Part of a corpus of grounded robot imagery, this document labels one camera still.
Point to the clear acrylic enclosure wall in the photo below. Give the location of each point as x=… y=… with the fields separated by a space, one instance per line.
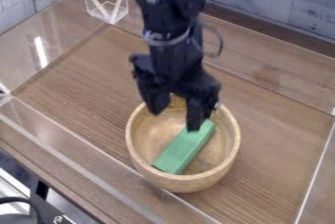
x=64 y=67

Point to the green rectangular block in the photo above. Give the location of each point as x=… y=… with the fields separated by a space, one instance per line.
x=182 y=149

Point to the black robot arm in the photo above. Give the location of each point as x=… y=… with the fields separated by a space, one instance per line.
x=170 y=21

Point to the round wooden bowl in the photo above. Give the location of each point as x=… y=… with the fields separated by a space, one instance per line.
x=150 y=132

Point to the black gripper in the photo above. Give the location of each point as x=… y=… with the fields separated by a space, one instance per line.
x=170 y=69

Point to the clear acrylic corner bracket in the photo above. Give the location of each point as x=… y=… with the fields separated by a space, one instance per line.
x=107 y=11

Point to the black table leg bracket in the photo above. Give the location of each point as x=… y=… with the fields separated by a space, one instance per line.
x=50 y=214

